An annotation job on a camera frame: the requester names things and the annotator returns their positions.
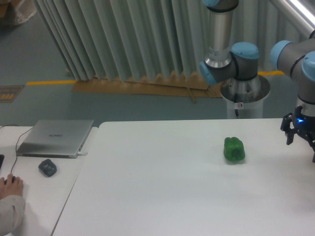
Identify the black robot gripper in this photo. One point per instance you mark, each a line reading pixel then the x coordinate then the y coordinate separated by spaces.
pixel 299 121

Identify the grey sleeved forearm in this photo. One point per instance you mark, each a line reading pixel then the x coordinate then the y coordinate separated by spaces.
pixel 12 210

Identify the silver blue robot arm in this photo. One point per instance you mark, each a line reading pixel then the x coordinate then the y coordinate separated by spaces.
pixel 235 67

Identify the green bell pepper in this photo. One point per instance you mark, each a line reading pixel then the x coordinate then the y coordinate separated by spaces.
pixel 233 149

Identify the person's bare hand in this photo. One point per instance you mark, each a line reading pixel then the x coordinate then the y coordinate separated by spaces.
pixel 11 186

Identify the pale green pleated curtain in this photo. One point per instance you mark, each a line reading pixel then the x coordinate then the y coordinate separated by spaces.
pixel 135 38

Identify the brown cardboard floor sheet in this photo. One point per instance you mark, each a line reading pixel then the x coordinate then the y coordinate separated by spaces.
pixel 193 86

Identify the silver closed laptop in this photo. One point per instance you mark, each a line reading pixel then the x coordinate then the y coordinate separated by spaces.
pixel 56 138

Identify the orange floor sign sticker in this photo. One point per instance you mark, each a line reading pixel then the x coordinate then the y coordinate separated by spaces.
pixel 9 93

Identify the black keyboard edge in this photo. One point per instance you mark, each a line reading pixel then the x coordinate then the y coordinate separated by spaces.
pixel 1 160

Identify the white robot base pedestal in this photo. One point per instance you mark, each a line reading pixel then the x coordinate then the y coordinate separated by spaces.
pixel 245 99

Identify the silver metal frame bar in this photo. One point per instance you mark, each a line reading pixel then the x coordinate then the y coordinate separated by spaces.
pixel 300 13

